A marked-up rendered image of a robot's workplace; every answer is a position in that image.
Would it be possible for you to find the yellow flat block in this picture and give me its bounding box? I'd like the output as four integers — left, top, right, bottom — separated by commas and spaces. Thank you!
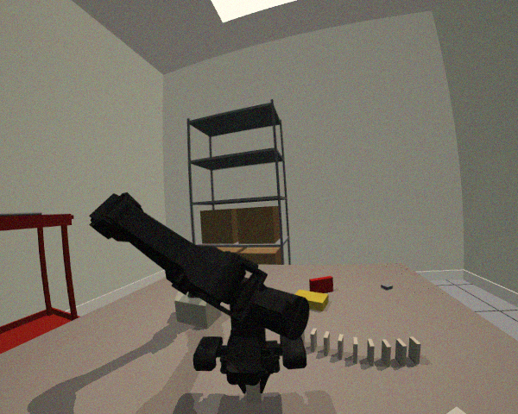
295, 290, 329, 311

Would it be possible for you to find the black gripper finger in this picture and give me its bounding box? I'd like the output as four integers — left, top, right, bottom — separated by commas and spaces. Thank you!
220, 367, 246, 394
260, 360, 280, 393

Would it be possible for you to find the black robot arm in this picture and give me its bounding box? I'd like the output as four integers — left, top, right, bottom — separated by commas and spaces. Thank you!
89, 192, 310, 386

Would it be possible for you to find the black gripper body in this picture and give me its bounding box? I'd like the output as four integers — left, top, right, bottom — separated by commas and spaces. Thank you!
193, 319, 307, 371

